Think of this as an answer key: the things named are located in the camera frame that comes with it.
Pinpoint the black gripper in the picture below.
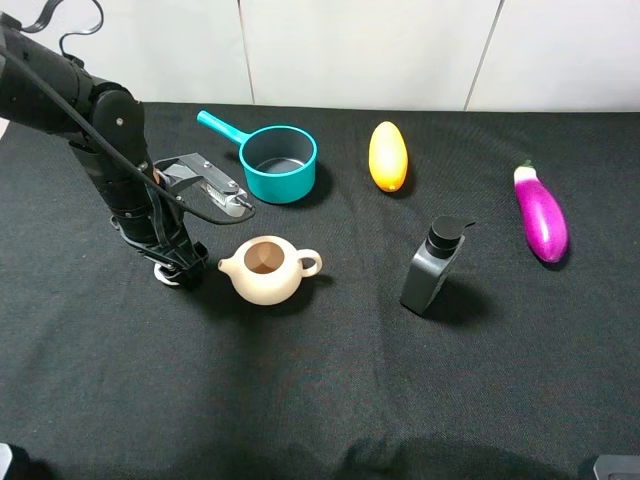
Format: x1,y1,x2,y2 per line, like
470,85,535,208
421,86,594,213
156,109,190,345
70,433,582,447
110,197,208,289

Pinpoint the small white garlic toy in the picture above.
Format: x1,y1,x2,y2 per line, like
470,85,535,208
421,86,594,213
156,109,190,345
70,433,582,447
153,264,179,287

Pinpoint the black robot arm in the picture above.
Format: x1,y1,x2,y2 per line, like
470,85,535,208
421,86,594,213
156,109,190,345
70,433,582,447
1,14,208,289

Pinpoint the grey corner object right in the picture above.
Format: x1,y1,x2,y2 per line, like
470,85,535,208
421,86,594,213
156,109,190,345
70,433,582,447
592,455,640,480

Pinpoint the beige ceramic teapot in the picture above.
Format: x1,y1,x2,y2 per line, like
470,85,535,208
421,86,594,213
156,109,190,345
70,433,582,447
218,235,323,306

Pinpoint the orange yellow mango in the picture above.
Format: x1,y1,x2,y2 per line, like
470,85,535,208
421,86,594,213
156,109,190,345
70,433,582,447
368,121,408,192

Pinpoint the black table cloth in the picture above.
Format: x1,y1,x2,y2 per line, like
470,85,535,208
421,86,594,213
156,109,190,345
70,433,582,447
1,106,639,479

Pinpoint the black pump dispenser bottle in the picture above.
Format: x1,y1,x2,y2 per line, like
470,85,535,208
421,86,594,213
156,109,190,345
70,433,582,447
400,215,476,316

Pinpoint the purple eggplant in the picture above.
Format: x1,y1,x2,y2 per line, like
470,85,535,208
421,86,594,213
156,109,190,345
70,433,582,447
513,161,569,264

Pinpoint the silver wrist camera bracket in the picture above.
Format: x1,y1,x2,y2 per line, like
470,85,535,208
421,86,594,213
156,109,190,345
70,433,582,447
154,153,254,218

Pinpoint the teal saucepan with handle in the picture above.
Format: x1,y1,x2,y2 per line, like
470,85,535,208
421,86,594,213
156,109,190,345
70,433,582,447
196,110,318,204

